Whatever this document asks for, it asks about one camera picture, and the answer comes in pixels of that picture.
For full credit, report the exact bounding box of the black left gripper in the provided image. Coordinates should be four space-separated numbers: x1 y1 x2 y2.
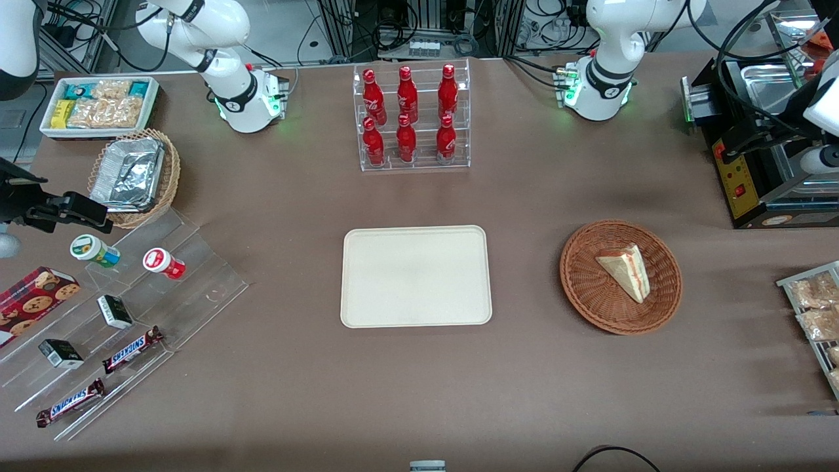
718 118 811 162

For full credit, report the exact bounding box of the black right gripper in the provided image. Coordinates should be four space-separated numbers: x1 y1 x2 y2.
0 157 114 235

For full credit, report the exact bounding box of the triangular sandwich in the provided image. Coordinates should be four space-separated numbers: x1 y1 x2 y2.
595 244 651 305

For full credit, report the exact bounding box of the light wicker basket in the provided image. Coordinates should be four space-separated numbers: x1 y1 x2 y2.
87 128 182 229

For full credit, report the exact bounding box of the round brown wicker basket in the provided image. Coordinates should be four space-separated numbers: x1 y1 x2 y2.
559 220 684 336

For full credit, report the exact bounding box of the beige rectangular tray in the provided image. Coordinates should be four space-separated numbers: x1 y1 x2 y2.
340 225 494 329

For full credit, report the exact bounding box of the green lid cup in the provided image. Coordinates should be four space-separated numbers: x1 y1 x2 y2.
69 233 121 269

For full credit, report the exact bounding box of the steel food pan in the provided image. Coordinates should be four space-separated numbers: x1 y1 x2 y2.
739 64 812 116

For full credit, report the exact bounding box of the stack of foil trays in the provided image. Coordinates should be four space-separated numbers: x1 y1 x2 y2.
90 137 165 213

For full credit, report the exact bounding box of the black hot food display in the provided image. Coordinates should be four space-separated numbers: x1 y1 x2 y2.
680 0 839 230

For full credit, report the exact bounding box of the red lid cup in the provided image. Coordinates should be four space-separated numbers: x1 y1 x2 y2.
142 247 187 281

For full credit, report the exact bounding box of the small black box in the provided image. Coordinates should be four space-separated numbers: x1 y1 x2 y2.
37 338 85 370
96 294 134 330

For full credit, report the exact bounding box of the large clear cracker bag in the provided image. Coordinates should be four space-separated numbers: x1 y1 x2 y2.
68 97 144 129

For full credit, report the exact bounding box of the white snack bin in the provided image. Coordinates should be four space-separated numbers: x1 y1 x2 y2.
39 76 161 140

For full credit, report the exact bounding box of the red chocolate cookie box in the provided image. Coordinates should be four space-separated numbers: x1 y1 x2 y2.
0 265 81 349

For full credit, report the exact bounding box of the clear bag of crackers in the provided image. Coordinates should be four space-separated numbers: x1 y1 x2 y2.
92 79 133 100

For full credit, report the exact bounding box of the clear acrylic stepped shelf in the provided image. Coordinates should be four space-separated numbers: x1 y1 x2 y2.
0 208 250 442

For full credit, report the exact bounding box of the Snickers bar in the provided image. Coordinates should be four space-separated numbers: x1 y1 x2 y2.
35 378 106 429
101 325 165 375

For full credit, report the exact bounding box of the red cola bottle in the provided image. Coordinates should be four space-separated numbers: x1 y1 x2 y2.
435 114 458 163
397 66 420 124
437 64 459 121
362 68 388 126
362 117 386 167
395 114 418 163

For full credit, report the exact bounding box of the clear acrylic bottle rack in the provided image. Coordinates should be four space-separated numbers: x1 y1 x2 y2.
352 58 472 173

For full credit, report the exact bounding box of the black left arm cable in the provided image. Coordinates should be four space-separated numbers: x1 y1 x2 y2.
682 0 828 140

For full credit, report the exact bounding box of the grey wire rack tray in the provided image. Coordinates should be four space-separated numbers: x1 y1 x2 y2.
776 260 839 401

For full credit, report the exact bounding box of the black cable loop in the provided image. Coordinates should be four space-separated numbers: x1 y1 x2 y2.
572 445 663 472

